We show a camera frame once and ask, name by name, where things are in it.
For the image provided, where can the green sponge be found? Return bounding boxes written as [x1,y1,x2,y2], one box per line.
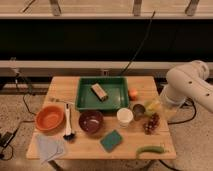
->
[100,130,122,152]

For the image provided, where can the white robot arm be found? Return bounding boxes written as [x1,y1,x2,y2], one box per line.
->
[160,60,213,113]

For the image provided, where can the purple bowl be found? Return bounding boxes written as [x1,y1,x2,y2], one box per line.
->
[79,110,103,134]

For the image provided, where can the orange bowl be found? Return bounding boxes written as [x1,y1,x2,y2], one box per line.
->
[35,105,64,131]

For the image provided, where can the green plastic tray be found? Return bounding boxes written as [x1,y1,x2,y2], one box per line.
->
[75,76,129,112]

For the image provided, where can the wooden block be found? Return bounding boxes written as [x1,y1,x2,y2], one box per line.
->
[91,83,108,101]

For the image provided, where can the orange fruit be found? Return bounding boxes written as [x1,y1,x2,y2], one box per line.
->
[128,89,138,100]

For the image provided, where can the white cup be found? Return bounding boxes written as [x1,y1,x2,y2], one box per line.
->
[117,108,133,127]

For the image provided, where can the wooden table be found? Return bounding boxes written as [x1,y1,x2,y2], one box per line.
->
[26,76,176,160]

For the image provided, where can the yellow green toy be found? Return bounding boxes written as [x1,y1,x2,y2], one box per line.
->
[144,99,161,116]

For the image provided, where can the silver fork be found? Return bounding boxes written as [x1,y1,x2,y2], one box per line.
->
[49,97,75,105]

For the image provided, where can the bunch of red grapes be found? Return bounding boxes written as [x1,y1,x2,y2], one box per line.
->
[143,113,160,134]

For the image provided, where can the green cucumber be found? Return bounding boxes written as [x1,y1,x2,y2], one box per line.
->
[136,146,165,158]

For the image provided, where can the grey cloth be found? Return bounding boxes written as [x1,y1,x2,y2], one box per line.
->
[35,135,66,164]

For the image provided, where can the black hanging cable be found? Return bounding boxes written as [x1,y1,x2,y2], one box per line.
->
[119,10,157,77]

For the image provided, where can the black floor cable left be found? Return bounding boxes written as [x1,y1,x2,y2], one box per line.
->
[0,71,37,162]

